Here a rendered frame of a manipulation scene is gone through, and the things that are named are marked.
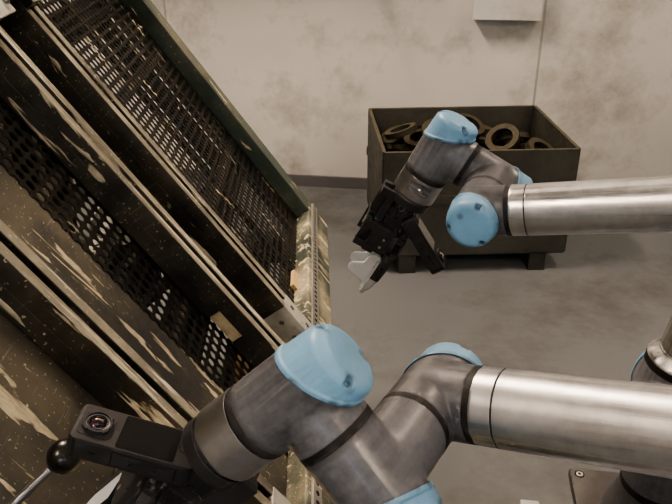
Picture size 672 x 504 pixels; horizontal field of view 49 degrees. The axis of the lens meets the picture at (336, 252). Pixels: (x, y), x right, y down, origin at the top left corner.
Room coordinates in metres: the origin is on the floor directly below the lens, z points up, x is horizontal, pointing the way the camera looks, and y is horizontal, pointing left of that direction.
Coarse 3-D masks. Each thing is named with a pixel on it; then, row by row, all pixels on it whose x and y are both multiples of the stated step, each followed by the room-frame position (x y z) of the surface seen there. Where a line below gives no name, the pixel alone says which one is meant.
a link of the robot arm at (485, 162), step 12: (480, 156) 1.10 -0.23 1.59; (492, 156) 1.11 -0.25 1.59; (468, 168) 1.09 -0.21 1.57; (480, 168) 1.08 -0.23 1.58; (492, 168) 1.07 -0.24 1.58; (504, 168) 1.09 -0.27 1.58; (516, 168) 1.11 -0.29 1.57; (456, 180) 1.10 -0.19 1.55; (504, 180) 1.05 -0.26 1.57; (516, 180) 1.08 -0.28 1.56; (528, 180) 1.09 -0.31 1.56
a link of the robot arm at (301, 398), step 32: (288, 352) 0.50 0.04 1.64; (320, 352) 0.48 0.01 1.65; (352, 352) 0.51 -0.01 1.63; (256, 384) 0.49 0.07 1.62; (288, 384) 0.48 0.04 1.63; (320, 384) 0.47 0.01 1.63; (352, 384) 0.47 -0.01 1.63; (256, 416) 0.48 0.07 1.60; (288, 416) 0.47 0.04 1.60; (320, 416) 0.47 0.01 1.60; (352, 416) 0.47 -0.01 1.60; (256, 448) 0.47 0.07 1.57; (288, 448) 0.48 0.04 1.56; (320, 448) 0.46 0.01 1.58
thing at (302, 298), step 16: (304, 224) 2.31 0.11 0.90; (320, 224) 2.41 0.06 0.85; (304, 240) 2.18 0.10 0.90; (320, 240) 2.28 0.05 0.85; (304, 256) 2.07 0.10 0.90; (320, 256) 2.16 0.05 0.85; (304, 272) 1.96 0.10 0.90; (320, 272) 2.05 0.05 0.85; (304, 288) 1.87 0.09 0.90; (320, 288) 1.94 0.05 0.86; (304, 304) 1.78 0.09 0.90; (320, 304) 1.85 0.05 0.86; (320, 320) 1.76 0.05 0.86; (288, 464) 1.17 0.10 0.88; (288, 480) 1.12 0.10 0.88; (304, 480) 1.10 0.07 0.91; (288, 496) 1.08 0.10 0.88; (304, 496) 1.06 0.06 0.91
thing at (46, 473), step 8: (64, 440) 0.62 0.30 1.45; (48, 448) 0.61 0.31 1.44; (56, 448) 0.60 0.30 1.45; (64, 448) 0.60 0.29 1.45; (48, 456) 0.60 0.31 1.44; (56, 456) 0.60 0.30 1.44; (64, 456) 0.60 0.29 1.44; (48, 464) 0.60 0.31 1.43; (56, 464) 0.59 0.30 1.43; (64, 464) 0.59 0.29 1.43; (72, 464) 0.60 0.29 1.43; (48, 472) 0.60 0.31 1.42; (56, 472) 0.59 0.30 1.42; (64, 472) 0.59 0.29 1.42; (32, 480) 0.59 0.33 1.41; (40, 480) 0.59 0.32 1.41; (24, 488) 0.58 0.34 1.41; (32, 488) 0.58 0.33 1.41; (16, 496) 0.58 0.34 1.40; (24, 496) 0.58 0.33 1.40
